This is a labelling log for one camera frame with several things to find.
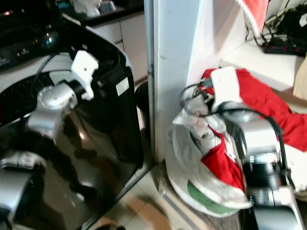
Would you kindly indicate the red garment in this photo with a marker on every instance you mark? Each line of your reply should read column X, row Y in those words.
column 268, row 105

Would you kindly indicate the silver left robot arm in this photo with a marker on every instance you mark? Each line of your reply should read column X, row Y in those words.
column 45, row 115

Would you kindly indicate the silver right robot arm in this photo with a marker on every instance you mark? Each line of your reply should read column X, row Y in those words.
column 256, row 143

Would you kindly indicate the black top-load washing machine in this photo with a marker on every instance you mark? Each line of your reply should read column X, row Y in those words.
column 105, row 139

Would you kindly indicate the black round bin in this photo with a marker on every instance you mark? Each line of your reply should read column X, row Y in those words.
column 141, row 103

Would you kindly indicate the white kitchen cabinet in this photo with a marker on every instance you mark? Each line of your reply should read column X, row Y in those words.
column 129, row 43

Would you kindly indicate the white object on counter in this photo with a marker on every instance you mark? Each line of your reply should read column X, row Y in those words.
column 91, row 5

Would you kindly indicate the white and green laundry bag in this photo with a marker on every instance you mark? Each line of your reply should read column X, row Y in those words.
column 187, row 167

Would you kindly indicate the white washer tub rim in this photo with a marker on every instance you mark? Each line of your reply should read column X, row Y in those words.
column 24, row 79

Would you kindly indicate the black power strip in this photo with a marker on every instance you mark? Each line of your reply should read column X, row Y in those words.
column 285, row 48

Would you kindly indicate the red hanging towel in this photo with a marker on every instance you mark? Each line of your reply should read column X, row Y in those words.
column 254, row 13

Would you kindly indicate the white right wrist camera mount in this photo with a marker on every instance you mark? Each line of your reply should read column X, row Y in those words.
column 226, row 86

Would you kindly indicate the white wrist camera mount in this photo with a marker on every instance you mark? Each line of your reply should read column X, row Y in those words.
column 85, row 69
column 226, row 86

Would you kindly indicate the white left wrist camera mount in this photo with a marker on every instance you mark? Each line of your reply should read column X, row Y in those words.
column 85, row 69

